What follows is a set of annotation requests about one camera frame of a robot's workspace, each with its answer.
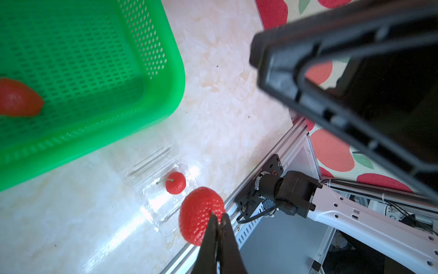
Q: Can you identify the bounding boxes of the strawberry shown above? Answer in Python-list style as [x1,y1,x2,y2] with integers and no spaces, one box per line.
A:
[179,187,225,246]

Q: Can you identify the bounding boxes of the clear clamshell container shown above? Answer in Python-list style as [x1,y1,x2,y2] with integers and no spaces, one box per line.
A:
[123,145,200,236]

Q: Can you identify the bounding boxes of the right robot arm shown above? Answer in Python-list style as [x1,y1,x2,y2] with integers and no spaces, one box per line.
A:
[235,1,438,274]

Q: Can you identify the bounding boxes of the green plastic basket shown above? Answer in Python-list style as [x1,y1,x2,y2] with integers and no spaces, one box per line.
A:
[1,1,185,190]

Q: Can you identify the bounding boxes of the strawberry basket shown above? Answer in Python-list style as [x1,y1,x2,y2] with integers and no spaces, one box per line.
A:
[156,172,187,195]
[1,78,44,116]

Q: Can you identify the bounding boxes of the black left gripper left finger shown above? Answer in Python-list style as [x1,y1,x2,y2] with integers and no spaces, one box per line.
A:
[191,213,219,274]

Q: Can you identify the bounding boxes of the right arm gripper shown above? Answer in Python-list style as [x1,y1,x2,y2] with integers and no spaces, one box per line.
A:
[249,1,438,201]

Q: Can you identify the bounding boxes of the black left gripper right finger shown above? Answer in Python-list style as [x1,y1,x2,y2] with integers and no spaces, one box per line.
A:
[218,213,247,274]

